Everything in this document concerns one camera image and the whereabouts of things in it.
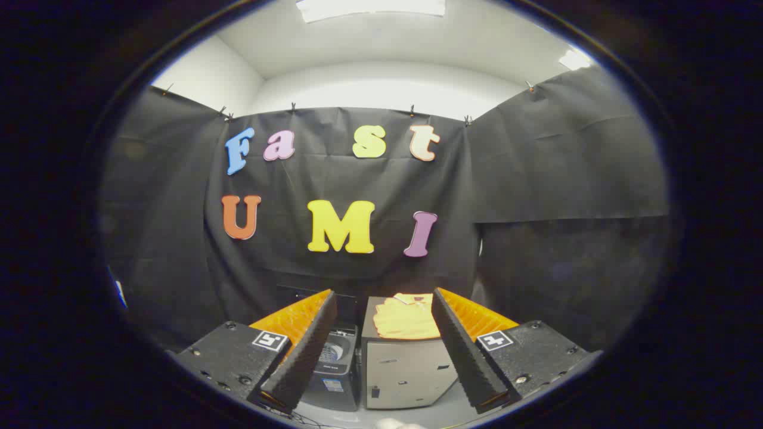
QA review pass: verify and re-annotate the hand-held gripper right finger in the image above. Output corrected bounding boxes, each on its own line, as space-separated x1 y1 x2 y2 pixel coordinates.
432 287 591 415

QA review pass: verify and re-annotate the large ceiling light panel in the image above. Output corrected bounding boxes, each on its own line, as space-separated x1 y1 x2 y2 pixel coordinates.
296 0 446 23

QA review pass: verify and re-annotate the small grey washing machine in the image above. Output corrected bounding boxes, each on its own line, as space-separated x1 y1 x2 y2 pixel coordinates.
301 323 361 412

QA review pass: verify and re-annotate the yellow polo shirt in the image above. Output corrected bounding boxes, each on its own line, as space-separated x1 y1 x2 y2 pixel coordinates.
373 293 442 341

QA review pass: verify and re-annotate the row of small cloth clips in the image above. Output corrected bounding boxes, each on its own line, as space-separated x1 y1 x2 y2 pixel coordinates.
160 80 537 127

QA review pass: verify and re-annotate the grey cabinet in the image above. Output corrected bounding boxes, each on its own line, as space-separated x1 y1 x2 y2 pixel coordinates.
361 296 460 410

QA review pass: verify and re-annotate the black backdrop cloth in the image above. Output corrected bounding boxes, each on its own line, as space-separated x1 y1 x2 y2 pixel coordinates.
98 64 671 352

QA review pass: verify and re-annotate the small ceiling light panel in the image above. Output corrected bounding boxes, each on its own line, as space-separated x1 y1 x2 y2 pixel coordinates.
559 48 594 71

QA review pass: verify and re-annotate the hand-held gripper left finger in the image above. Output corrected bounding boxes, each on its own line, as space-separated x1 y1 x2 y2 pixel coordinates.
173 289 338 415

